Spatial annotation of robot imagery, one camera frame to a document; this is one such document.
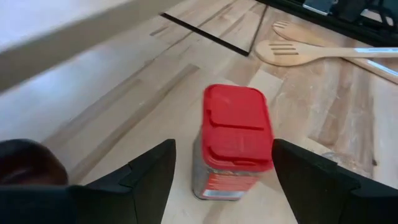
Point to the wooden forked spatula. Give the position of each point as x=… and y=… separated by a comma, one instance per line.
x=295, y=31

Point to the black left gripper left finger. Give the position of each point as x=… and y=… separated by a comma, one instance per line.
x=140, y=193

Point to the wooden slotted spatula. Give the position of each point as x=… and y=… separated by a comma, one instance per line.
x=289, y=53

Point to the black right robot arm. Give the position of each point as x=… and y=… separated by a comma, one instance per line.
x=351, y=9

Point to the small glass spice jar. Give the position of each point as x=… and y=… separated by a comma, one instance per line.
x=348, y=161

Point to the smoked paprika tin red lid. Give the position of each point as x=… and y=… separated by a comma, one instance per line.
x=236, y=130

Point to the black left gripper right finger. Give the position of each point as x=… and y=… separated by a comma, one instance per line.
x=326, y=199

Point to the dark red apple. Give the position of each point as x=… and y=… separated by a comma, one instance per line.
x=28, y=161

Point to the black aluminium table frame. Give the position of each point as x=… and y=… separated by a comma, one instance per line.
x=342, y=29

